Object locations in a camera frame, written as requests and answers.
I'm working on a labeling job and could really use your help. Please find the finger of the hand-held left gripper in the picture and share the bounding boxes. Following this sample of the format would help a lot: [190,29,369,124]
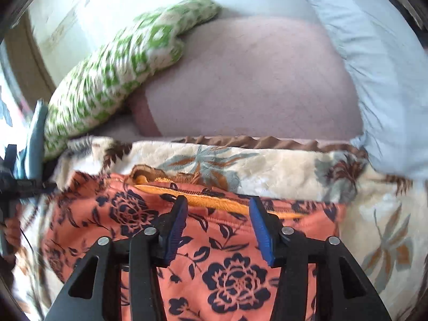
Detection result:
[0,144,57,255]

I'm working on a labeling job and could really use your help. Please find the mauve bed sheet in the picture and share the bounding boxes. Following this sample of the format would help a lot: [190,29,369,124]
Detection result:
[100,15,365,139]

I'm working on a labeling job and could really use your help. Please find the blue cloth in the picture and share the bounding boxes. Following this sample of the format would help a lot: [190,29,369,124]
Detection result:
[15,100,49,179]

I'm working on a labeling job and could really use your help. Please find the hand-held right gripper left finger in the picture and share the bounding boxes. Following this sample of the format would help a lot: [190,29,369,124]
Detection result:
[43,194,188,321]

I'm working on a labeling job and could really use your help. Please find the green patterned pillow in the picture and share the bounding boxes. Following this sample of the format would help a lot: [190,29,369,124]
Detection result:
[43,0,223,161]

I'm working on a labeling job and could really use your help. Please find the leaf print quilted blanket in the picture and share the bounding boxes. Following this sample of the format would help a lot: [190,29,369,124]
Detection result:
[10,135,428,321]

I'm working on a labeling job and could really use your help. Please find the light blue pillow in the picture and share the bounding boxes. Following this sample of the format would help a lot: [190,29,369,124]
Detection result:
[296,0,428,181]

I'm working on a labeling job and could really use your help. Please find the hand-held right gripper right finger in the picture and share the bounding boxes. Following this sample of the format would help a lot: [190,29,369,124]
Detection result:
[249,196,393,321]

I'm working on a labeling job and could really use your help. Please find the orange floral shirt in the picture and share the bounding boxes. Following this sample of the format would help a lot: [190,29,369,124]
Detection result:
[7,164,348,321]

